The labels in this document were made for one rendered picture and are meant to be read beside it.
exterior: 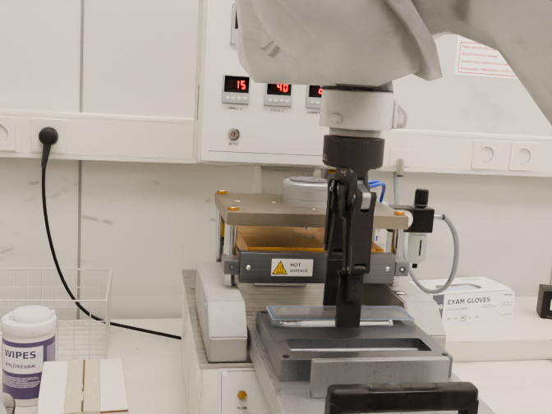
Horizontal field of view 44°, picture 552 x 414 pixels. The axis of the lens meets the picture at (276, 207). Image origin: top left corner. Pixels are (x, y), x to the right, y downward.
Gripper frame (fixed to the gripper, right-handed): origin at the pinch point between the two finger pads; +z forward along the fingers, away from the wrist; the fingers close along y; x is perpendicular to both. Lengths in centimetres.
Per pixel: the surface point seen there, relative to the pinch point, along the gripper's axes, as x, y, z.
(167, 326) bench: -19, -66, 28
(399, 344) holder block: 5.8, 6.3, 4.3
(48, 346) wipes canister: -40, -30, 18
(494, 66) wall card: 57, -76, -34
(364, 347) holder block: 1.3, 6.3, 4.7
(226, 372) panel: -14.2, -1.5, 10.9
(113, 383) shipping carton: -28.9, -16.9, 18.9
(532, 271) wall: 75, -77, 17
